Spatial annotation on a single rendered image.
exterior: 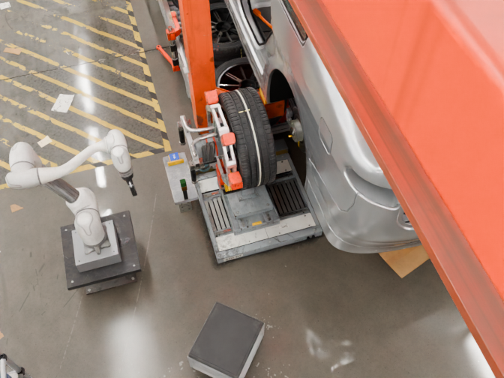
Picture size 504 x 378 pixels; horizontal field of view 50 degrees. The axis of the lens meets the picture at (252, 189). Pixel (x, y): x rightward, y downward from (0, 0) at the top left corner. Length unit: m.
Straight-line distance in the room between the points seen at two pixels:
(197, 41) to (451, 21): 3.26
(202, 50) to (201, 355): 1.91
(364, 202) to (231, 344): 1.32
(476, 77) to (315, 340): 3.67
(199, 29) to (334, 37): 2.44
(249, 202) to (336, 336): 1.16
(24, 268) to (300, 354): 2.13
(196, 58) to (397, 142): 2.78
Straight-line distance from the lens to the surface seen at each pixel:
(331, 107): 2.80
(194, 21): 3.42
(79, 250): 3.88
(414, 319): 4.10
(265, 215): 4.12
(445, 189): 0.33
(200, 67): 3.66
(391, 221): 2.89
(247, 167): 3.39
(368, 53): 0.38
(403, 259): 4.27
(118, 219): 4.07
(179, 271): 4.12
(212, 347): 3.52
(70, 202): 3.78
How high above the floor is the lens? 3.68
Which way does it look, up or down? 56 degrees down
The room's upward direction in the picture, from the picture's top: straight up
